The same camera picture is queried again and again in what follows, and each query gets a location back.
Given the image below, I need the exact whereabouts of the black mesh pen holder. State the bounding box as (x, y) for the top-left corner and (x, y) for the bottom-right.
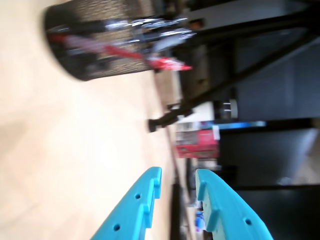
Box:
(43, 0), (161, 82)

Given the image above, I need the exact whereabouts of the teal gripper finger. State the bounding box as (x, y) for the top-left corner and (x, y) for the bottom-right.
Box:
(195, 168), (275, 240)
(89, 166), (163, 240)

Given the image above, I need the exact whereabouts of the black tripod leg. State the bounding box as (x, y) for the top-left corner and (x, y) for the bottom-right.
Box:
(147, 99), (193, 133)

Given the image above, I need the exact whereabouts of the red clear pen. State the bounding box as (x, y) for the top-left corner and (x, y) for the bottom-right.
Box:
(49, 33), (193, 72)

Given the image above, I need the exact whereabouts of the clear capped pen black grip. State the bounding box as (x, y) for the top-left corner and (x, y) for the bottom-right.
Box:
(47, 16), (191, 35)

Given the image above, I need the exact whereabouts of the red cardboard box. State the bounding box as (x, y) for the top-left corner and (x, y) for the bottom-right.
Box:
(174, 128), (221, 159)

